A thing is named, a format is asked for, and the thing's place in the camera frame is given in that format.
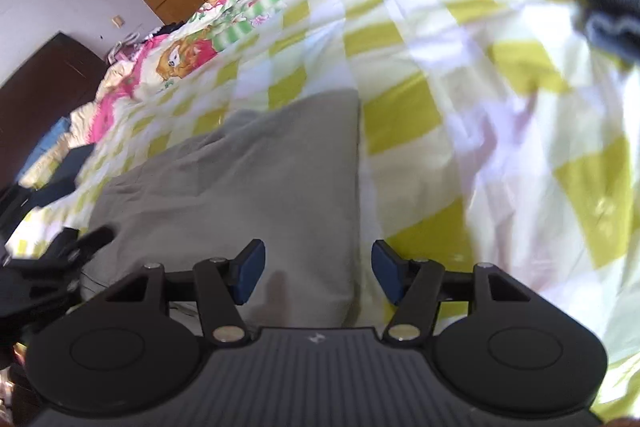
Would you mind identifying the grey-green pants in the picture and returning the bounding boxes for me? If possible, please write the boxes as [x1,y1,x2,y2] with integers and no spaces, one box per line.
[80,88,363,329]

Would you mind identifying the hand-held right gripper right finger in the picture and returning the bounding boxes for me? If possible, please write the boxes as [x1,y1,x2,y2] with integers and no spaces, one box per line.
[370,239,532,348]

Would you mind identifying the dark wooden headboard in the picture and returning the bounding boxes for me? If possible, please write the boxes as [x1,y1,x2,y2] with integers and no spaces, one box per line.
[0,32,108,178]

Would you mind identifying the yellow white checked bed sheet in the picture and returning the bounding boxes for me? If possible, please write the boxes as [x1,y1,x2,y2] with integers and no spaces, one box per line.
[5,0,640,423]

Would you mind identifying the cartoon printed blanket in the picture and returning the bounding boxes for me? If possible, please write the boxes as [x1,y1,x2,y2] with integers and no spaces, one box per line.
[65,0,566,142]

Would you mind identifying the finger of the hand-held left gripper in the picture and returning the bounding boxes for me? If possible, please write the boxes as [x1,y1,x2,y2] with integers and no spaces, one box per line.
[5,256,83,282]
[50,226,116,259]

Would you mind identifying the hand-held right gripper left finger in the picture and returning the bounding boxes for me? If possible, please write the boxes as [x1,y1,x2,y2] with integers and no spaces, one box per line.
[102,238,267,347]

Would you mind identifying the light blue pillow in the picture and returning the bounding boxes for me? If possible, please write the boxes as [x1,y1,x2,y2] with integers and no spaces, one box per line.
[17,117,73,185]

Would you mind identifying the grey-blue folded garment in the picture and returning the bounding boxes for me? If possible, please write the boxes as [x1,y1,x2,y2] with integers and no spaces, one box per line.
[584,9,640,65]

